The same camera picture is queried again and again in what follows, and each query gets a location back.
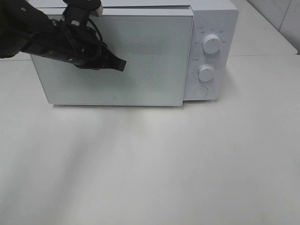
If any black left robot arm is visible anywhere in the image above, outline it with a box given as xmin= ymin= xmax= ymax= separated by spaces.
xmin=0 ymin=0 xmax=126 ymax=71

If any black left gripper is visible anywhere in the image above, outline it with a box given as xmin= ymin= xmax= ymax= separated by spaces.
xmin=51 ymin=20 xmax=127 ymax=72

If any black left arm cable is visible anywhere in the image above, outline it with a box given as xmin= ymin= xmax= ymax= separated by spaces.
xmin=52 ymin=17 xmax=104 ymax=64

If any lower white timer knob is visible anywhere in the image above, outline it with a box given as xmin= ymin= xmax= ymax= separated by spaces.
xmin=197 ymin=64 xmax=216 ymax=82

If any white microwave door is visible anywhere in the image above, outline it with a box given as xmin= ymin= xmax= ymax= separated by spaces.
xmin=32 ymin=6 xmax=194 ymax=106

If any white microwave oven body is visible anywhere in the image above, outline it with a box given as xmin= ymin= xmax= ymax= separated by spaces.
xmin=94 ymin=0 xmax=239 ymax=103

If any upper white power knob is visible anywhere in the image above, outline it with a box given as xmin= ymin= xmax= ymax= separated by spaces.
xmin=202 ymin=34 xmax=221 ymax=54

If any round door release button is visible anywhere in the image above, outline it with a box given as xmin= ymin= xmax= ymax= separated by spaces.
xmin=194 ymin=86 xmax=209 ymax=98

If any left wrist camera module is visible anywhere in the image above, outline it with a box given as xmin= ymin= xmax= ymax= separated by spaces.
xmin=63 ymin=0 xmax=102 ymax=26

